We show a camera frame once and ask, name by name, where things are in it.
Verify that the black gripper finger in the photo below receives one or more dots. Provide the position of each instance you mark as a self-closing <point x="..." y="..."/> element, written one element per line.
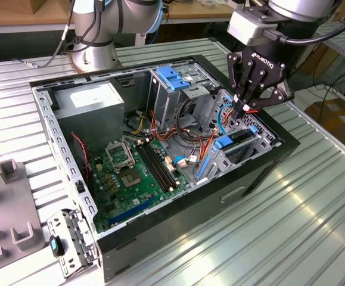
<point x="279" y="96"/>
<point x="234" y="71"/>

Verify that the silver disk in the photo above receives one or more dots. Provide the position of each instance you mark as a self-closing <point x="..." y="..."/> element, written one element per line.
<point x="223" y="142"/>

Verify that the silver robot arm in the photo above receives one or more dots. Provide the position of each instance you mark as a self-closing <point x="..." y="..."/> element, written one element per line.
<point x="97" y="59"/>

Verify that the grey metal disk bay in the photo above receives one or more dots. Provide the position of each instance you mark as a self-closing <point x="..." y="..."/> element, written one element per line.
<point x="220" y="165"/>

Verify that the blue plastic drive latch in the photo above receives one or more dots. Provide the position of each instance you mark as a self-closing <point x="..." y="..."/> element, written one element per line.
<point x="170" y="77"/>

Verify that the brown cardboard box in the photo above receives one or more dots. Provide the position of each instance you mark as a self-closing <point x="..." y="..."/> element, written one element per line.
<point x="339" y="125"/>

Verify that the wooden desk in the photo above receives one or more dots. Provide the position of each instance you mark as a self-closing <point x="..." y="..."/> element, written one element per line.
<point x="196" y="12"/>

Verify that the grey optical drive cage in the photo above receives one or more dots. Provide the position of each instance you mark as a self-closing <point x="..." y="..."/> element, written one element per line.
<point x="166" y="101"/>

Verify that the black RAM slot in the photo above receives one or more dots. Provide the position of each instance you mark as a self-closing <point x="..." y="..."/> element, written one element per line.
<point x="151" y="167"/>
<point x="155" y="167"/>
<point x="164" y="167"/>
<point x="160" y="167"/>

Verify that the black PC case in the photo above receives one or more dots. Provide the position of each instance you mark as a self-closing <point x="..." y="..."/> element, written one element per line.
<point x="190" y="214"/>

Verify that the CPU socket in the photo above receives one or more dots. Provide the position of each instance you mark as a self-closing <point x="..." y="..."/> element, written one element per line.
<point x="130" y="179"/>

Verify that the grey power supply unit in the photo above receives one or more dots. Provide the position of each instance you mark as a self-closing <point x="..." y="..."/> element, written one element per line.
<point x="91" y="125"/>

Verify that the green motherboard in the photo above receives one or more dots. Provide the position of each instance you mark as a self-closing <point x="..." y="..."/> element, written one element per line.
<point x="123" y="202"/>

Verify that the blue expansion slot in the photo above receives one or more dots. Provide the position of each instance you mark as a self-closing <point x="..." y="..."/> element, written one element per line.
<point x="132" y="210"/>

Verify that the black latch with blue mark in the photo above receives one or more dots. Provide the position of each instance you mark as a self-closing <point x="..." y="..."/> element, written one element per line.
<point x="55" y="246"/>

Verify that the grey parts rack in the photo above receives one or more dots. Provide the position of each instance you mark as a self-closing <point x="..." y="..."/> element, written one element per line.
<point x="8" y="208"/>

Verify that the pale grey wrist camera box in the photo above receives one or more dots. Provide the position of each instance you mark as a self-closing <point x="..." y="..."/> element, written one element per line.
<point x="246" y="28"/>

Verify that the metal expansion slot bracket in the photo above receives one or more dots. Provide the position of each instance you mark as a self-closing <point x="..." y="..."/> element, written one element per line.
<point x="72" y="239"/>

